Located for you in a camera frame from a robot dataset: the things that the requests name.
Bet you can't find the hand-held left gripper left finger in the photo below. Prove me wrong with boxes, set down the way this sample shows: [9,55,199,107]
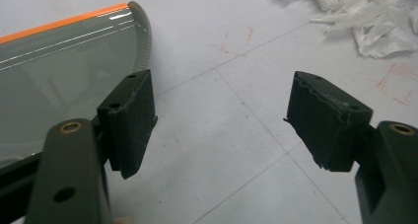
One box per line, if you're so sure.
[24,69,159,224]

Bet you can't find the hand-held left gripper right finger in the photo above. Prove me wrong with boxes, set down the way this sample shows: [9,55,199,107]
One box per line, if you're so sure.
[284,70,418,224]

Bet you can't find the grey dustpan with orange edge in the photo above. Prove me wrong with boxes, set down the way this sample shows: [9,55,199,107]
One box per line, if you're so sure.
[0,0,153,170]

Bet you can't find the white paper scraps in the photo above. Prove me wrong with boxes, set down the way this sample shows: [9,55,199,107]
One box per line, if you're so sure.
[264,0,418,60]

